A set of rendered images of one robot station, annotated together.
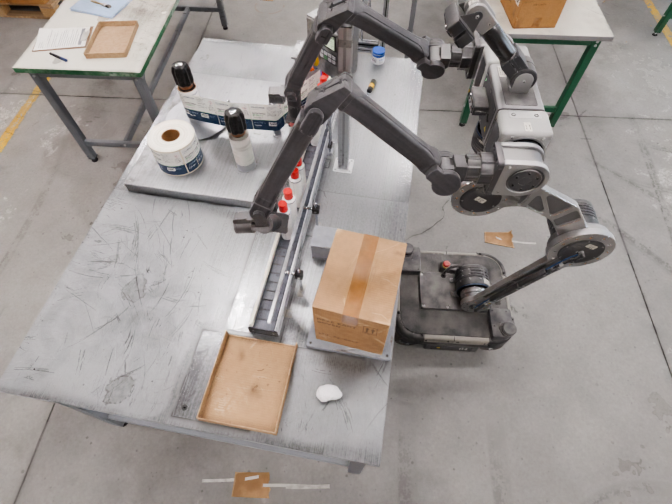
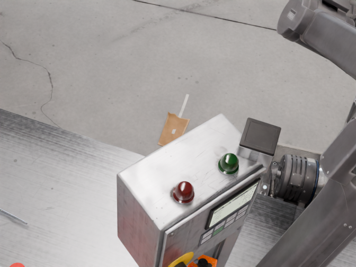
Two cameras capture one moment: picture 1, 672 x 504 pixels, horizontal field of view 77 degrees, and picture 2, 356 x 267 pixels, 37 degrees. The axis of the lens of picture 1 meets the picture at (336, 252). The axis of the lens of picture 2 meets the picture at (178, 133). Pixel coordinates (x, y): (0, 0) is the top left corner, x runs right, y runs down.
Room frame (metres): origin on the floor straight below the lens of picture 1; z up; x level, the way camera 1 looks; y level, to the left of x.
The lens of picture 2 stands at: (1.48, 0.36, 2.05)
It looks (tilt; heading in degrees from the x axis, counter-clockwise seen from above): 55 degrees down; 270
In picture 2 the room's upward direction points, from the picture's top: 9 degrees clockwise
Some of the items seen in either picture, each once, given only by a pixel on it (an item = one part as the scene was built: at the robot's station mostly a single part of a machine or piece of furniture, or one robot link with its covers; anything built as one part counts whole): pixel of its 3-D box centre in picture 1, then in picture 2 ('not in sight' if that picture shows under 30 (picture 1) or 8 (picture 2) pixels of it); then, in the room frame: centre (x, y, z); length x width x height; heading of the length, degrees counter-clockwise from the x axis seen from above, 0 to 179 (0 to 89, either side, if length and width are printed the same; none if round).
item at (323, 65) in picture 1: (332, 44); (187, 203); (1.46, 0.01, 1.38); 0.17 x 0.10 x 0.19; 45
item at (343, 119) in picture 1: (344, 106); (220, 241); (1.38, -0.04, 1.16); 0.04 x 0.04 x 0.67; 80
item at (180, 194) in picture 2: not in sight; (184, 190); (1.47, 0.05, 1.49); 0.03 x 0.03 x 0.02
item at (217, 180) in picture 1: (226, 134); not in sight; (1.57, 0.53, 0.86); 0.80 x 0.67 x 0.05; 170
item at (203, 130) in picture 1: (197, 118); not in sight; (1.65, 0.67, 0.89); 0.31 x 0.31 x 0.01
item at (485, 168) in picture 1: (479, 168); not in sight; (0.78, -0.38, 1.45); 0.09 x 0.08 x 0.12; 176
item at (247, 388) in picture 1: (249, 380); not in sight; (0.39, 0.29, 0.85); 0.30 x 0.26 x 0.04; 170
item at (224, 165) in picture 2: not in sight; (229, 162); (1.42, 0.00, 1.49); 0.03 x 0.03 x 0.02
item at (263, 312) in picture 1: (310, 163); not in sight; (1.37, 0.11, 0.86); 1.65 x 0.08 x 0.04; 170
